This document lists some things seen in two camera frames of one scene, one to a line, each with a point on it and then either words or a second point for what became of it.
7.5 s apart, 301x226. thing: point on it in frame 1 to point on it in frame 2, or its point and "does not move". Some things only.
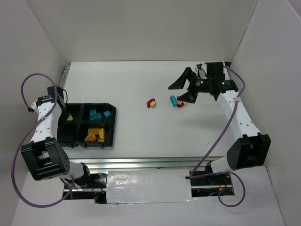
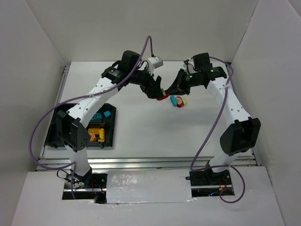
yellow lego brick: [101, 135] does not move
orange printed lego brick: [91, 138] does not move
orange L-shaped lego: [93, 131] does not move
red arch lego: [149, 101] to [166, 96]
